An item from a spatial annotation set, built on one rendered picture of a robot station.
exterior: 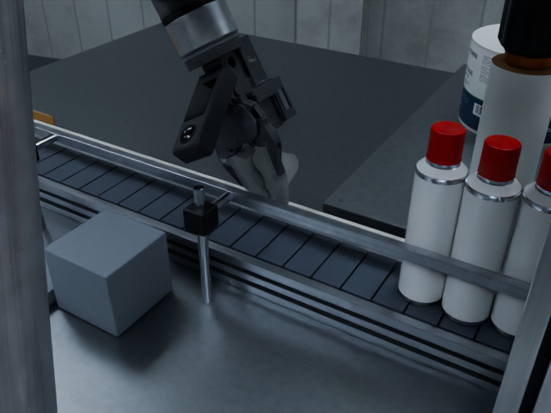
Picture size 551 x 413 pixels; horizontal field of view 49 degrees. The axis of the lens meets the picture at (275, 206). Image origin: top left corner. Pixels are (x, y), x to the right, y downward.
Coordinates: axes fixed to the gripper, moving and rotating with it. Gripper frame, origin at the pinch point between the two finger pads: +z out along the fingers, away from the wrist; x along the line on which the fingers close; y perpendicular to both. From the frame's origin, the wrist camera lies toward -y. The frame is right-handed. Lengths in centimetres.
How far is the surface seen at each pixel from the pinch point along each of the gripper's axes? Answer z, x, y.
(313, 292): 9.7, -3.9, -5.0
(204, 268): 2.2, 5.9, -9.5
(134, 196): -6.8, 22.7, -1.0
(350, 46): 2, 95, 200
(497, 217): 5.4, -26.3, -2.0
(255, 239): 3.5, 4.9, -0.8
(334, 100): -1, 22, 56
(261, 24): -25, 141, 207
